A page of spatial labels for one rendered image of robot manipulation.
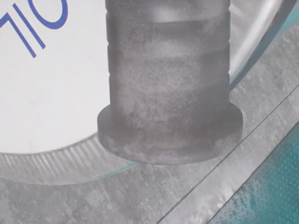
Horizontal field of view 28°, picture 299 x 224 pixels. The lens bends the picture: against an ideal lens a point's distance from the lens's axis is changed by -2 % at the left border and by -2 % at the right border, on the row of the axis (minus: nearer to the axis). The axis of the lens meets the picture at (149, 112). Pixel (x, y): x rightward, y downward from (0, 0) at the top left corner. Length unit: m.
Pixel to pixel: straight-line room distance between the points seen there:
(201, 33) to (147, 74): 0.02
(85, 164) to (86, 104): 0.08
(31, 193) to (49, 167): 0.82
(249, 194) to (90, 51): 1.48
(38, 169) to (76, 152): 0.09
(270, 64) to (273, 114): 0.18
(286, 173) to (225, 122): 1.95
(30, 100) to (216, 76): 0.49
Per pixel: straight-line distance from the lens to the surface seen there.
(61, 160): 0.66
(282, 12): 0.42
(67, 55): 0.56
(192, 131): 0.16
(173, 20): 0.15
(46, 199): 1.53
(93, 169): 0.63
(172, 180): 1.76
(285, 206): 2.10
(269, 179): 2.06
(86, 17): 0.52
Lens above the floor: 1.34
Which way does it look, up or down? 50 degrees down
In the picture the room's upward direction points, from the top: 74 degrees clockwise
